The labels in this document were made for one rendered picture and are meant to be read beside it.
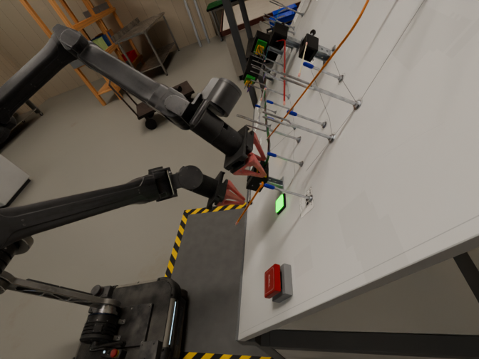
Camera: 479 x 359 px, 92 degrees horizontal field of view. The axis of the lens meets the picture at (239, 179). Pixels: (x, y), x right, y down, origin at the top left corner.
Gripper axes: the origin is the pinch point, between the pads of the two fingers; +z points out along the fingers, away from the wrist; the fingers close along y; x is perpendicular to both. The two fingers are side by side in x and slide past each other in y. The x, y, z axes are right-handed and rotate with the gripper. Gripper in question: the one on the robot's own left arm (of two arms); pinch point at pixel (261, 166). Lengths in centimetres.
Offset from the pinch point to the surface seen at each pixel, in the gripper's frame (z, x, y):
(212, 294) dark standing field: 72, 114, 2
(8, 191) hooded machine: -106, 415, 141
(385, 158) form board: -3.6, -25.1, -17.4
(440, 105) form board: -6.8, -32.1, -16.7
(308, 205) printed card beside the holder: 3.8, -8.9, -13.7
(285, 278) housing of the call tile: 5.5, -1.2, -25.5
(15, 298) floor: -25, 286, -2
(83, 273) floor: 8, 228, 20
